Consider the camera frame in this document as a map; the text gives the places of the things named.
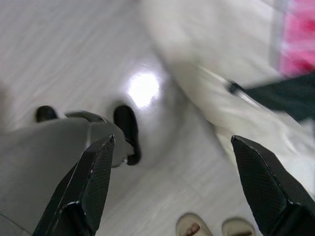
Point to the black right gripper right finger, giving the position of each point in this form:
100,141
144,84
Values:
275,196

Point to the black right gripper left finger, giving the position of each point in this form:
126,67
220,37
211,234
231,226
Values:
81,191

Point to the cream house slipper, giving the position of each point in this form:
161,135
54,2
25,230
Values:
192,227
236,229

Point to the bright pink item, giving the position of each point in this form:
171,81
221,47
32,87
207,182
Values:
297,37

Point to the white patterned duvet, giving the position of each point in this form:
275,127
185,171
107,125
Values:
209,49

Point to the teal upholstered bed frame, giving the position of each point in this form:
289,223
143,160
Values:
283,96

